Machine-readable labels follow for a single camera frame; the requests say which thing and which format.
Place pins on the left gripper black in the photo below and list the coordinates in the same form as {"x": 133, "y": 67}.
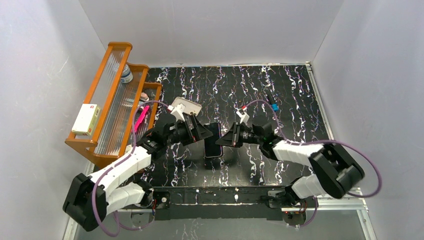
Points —
{"x": 192, "y": 129}

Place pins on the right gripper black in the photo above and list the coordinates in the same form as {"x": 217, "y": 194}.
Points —
{"x": 236, "y": 134}

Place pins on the black phone case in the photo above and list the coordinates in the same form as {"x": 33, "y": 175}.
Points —
{"x": 211, "y": 149}

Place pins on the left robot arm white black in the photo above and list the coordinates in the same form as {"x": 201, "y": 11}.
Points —
{"x": 91, "y": 198}

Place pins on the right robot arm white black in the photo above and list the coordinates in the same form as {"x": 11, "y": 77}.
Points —
{"x": 335, "y": 171}

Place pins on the beige phone case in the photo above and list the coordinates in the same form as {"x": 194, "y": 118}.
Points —
{"x": 186, "y": 106}

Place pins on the blue black marker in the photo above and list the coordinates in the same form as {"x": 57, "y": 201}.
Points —
{"x": 272, "y": 102}

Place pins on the small pink white item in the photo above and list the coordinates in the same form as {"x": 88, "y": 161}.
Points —
{"x": 144, "y": 97}

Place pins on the orange wooden shelf rack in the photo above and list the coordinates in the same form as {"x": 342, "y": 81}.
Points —
{"x": 118, "y": 102}

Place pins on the white blue bottle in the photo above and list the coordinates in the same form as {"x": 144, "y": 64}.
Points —
{"x": 126, "y": 75}

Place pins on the white red box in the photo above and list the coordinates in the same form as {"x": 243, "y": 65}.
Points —
{"x": 86, "y": 119}

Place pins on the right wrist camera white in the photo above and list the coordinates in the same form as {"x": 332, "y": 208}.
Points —
{"x": 243, "y": 115}

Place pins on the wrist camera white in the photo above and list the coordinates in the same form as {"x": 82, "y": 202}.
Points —
{"x": 177, "y": 111}
{"x": 243, "y": 115}

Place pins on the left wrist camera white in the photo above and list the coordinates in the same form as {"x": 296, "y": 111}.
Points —
{"x": 177, "y": 111}

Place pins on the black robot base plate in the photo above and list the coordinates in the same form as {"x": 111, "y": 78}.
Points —
{"x": 234, "y": 202}

